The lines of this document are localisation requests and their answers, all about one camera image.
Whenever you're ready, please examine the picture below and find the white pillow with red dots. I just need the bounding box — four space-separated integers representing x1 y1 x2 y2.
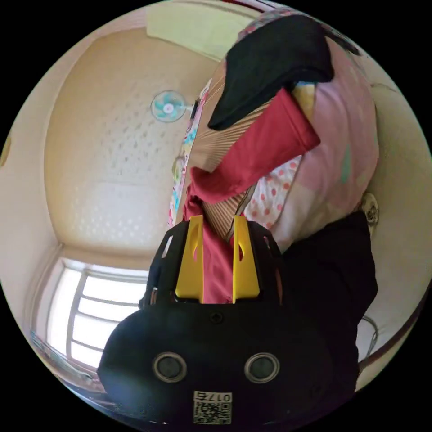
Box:
243 155 303 231

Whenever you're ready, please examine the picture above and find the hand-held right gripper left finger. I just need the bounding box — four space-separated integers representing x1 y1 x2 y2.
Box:
175 214 204 303

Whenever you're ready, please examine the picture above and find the pink patchwork quilt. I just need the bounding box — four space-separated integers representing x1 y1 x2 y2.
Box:
236 6 381 254

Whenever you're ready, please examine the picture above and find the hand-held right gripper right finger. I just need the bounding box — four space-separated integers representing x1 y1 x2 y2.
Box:
233 216 261 304

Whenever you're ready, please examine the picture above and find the wall fan with teal blades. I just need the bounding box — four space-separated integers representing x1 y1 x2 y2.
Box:
150 90 200 123

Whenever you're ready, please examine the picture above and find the red long sleeve shirt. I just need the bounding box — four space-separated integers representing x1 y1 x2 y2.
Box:
182 88 321 304

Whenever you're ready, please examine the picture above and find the window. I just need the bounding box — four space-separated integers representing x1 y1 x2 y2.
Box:
29 256 150 374

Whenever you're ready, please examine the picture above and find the black garment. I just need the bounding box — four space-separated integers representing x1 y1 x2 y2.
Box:
279 211 379 394
207 15 335 132

